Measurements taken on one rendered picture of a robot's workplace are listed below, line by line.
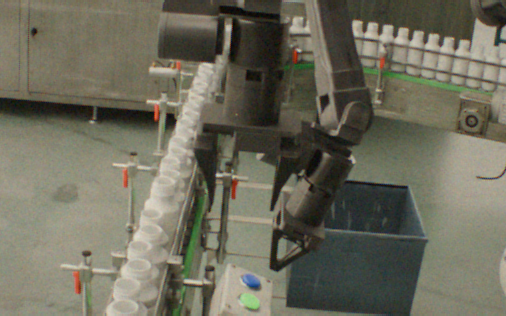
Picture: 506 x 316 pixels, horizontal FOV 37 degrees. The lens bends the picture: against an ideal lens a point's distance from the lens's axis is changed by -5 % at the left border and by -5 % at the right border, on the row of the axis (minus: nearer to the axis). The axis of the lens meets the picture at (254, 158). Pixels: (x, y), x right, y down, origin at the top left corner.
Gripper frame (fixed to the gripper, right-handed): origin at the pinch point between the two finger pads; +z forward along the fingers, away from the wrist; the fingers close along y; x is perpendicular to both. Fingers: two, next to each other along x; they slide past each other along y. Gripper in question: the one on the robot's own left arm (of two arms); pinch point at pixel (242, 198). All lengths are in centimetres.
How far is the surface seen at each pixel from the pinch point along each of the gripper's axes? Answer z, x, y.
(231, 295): 27.8, 25.8, -0.4
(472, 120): 46, 190, 78
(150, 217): 25, 43, -15
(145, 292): 27.0, 22.3, -13.0
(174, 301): 35, 34, -10
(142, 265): 24.2, 25.6, -14.1
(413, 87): 42, 210, 58
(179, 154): 23, 69, -14
